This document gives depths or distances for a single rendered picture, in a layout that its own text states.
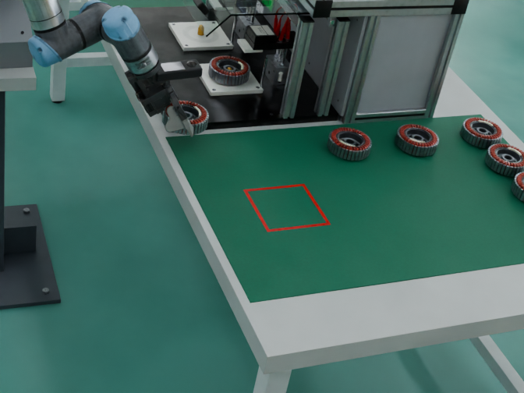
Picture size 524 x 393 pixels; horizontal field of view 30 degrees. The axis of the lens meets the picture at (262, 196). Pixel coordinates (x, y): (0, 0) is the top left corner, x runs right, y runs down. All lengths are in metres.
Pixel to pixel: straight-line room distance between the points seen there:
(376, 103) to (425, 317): 0.78
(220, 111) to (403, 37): 0.51
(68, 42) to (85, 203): 1.27
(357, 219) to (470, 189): 0.36
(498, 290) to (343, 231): 0.37
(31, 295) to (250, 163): 0.95
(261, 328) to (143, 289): 1.20
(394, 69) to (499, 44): 2.56
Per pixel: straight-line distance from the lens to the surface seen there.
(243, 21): 2.90
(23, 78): 2.65
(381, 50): 2.58
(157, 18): 2.97
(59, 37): 2.24
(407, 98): 2.72
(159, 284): 3.15
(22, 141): 3.73
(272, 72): 2.71
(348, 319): 2.03
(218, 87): 2.63
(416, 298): 2.14
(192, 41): 2.84
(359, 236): 2.25
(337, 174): 2.44
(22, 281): 3.10
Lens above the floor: 2.09
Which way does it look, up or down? 36 degrees down
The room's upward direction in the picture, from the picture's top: 11 degrees clockwise
